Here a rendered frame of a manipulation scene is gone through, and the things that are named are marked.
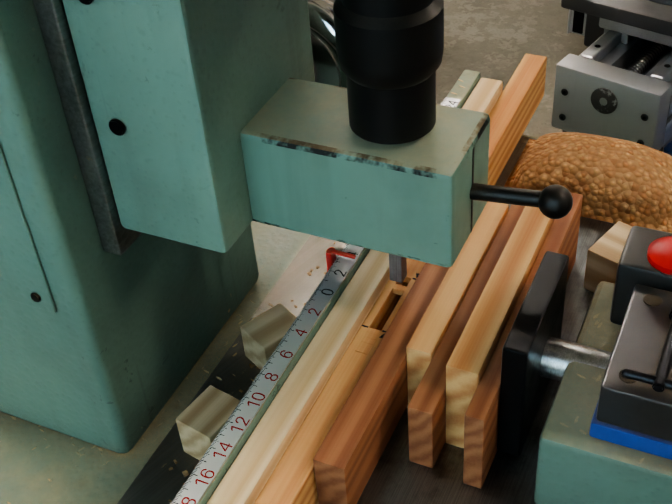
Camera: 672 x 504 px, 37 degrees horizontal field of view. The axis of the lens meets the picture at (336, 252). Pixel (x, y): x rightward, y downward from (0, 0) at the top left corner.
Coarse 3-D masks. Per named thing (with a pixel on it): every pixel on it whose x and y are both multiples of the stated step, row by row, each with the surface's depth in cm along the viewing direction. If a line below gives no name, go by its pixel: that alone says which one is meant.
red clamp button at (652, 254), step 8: (656, 240) 57; (664, 240) 57; (648, 248) 57; (656, 248) 57; (664, 248) 56; (648, 256) 57; (656, 256) 56; (664, 256) 56; (656, 264) 56; (664, 264) 56; (664, 272) 56
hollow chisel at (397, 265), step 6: (390, 258) 66; (396, 258) 66; (402, 258) 66; (390, 264) 66; (396, 264) 66; (402, 264) 66; (390, 270) 67; (396, 270) 66; (402, 270) 66; (390, 276) 67; (396, 276) 67; (402, 276) 67; (402, 282) 67
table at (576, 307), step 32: (512, 160) 85; (608, 224) 78; (576, 256) 75; (576, 288) 73; (576, 320) 70; (544, 416) 64; (448, 448) 62; (384, 480) 61; (416, 480) 61; (448, 480) 61; (512, 480) 60
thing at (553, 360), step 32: (544, 256) 61; (544, 288) 59; (544, 320) 58; (512, 352) 55; (544, 352) 60; (576, 352) 59; (608, 352) 59; (512, 384) 57; (544, 384) 64; (512, 416) 59; (512, 448) 61
